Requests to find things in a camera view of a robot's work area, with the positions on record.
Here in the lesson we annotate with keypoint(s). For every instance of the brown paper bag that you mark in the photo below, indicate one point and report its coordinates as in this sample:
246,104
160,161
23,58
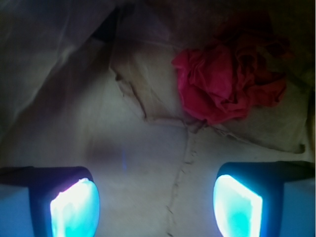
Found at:
90,83

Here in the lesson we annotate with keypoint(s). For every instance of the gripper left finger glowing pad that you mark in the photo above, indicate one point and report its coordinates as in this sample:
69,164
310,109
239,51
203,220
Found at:
48,202

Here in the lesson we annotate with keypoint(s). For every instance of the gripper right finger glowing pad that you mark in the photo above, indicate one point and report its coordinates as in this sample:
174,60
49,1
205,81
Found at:
265,199

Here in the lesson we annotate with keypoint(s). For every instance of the red paper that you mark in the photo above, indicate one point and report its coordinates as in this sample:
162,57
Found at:
226,79

